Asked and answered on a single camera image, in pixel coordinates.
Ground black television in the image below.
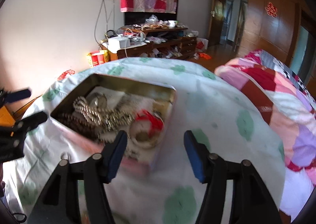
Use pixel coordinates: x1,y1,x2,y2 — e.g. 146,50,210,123
125,11,178,28

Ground wooden door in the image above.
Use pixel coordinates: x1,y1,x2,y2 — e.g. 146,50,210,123
209,0,248,48

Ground white green cloud tablecloth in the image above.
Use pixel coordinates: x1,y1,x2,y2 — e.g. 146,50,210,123
5,57,287,224

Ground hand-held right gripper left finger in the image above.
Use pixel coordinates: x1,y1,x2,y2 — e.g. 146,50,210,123
27,130,128,224

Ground patchwork quilt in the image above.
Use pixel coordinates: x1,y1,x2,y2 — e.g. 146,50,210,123
215,50,316,172

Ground grey wall cables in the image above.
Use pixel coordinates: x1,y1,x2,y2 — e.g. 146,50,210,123
94,0,116,42

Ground red paper wardrobe decoration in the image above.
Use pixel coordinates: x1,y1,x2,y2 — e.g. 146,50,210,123
265,2,278,17

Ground green jade bangle red ribbon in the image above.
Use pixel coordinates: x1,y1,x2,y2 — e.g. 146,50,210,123
128,110,165,150

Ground wooden side cabinet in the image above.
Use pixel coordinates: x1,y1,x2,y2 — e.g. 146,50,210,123
0,105,16,121

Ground white bed sheet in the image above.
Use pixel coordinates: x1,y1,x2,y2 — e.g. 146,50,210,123
279,165,316,217

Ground red white paper bag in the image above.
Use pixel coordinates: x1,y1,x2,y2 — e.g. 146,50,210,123
196,37,208,50

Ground white cardboard box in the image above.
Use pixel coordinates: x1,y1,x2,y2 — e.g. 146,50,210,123
108,37,131,50

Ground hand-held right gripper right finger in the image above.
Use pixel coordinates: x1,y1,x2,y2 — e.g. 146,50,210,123
183,130,282,224

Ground silver metal watch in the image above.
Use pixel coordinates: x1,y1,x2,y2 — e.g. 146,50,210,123
86,93,136,140

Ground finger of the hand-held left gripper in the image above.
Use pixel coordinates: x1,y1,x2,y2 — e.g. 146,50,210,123
10,111,48,138
0,88,32,104

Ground wooden bead bracelet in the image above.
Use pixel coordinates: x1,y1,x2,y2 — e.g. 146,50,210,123
58,113,105,142

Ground wooden television cabinet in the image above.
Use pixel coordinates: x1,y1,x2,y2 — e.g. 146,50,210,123
100,26,198,61

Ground wooden wardrobe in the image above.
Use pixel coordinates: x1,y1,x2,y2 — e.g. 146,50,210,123
243,0,316,80

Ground trash bin red bag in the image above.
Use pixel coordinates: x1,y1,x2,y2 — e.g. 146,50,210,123
58,69,75,80

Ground red yellow carton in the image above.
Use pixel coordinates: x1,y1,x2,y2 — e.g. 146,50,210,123
87,50,109,68

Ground pink tin box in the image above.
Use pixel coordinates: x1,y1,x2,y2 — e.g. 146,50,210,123
49,73,177,171

